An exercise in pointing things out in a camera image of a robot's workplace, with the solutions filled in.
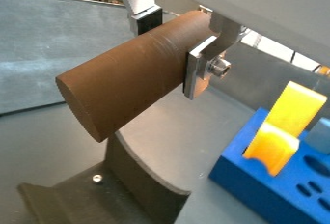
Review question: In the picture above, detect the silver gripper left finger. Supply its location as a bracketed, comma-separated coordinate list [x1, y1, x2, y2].
[124, 0, 164, 36]

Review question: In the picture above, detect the brown cylinder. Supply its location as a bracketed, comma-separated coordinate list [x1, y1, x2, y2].
[55, 11, 212, 142]

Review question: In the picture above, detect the tall yellow block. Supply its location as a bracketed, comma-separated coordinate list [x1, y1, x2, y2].
[266, 81, 328, 137]

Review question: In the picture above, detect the blue foam shape board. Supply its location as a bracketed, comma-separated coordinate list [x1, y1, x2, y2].
[209, 108, 330, 224]

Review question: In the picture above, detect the short yellow arch block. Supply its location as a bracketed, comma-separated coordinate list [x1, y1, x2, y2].
[242, 122, 300, 177]

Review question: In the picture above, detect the dark grey curved cradle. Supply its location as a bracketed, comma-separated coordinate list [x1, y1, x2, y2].
[19, 133, 190, 224]

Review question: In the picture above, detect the light blue cylinder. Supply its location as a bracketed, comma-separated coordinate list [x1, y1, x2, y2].
[307, 118, 330, 154]

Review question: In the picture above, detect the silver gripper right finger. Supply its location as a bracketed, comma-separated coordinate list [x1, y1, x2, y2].
[184, 6, 250, 99]

